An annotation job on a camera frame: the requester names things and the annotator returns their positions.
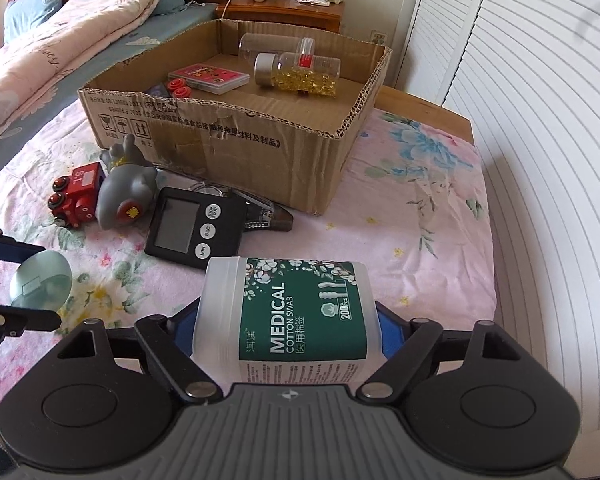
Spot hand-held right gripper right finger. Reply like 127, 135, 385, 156
355, 302, 522, 402

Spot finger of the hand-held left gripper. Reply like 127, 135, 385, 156
0, 305, 63, 377
0, 204, 47, 264

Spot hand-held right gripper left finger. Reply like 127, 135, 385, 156
57, 302, 218, 402

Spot mint round case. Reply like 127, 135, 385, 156
9, 252, 74, 309

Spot green label cotton swab container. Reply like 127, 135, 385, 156
192, 256, 382, 387

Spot brown cardboard box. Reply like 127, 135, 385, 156
76, 17, 393, 217

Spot black cube toy red wheels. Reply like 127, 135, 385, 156
144, 76, 194, 102

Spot red card case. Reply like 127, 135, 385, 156
172, 62, 251, 96

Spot yellow capsule bottle silver cap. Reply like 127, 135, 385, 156
253, 52, 342, 99

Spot clear plastic jar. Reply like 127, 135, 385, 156
238, 32, 317, 61

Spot red toy train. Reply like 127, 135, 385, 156
48, 162, 106, 229

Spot black digital timer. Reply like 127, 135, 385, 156
145, 186, 241, 272

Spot pink floral sheet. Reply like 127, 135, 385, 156
0, 95, 497, 461

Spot grey rubber animal toy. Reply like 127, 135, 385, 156
96, 134, 161, 232

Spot small clear plastic lid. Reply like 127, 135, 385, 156
189, 181, 229, 200

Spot black stapler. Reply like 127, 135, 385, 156
230, 187, 295, 234

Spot pink quilt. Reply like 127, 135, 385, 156
0, 0, 161, 150

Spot white louvered closet door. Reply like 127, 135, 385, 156
440, 0, 600, 461
394, 0, 496, 107

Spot wooden table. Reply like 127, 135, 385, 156
375, 85, 476, 144

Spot wooden nightstand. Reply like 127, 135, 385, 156
219, 0, 346, 36

